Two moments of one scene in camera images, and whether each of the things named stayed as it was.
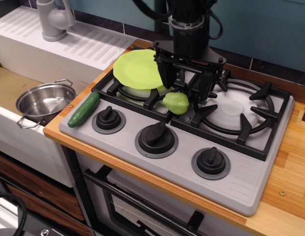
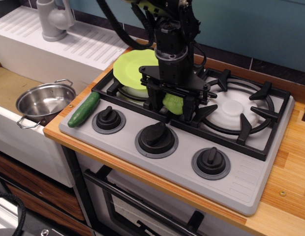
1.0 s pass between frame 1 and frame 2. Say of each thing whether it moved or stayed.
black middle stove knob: stayed
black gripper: moved
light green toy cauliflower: stayed
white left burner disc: stayed
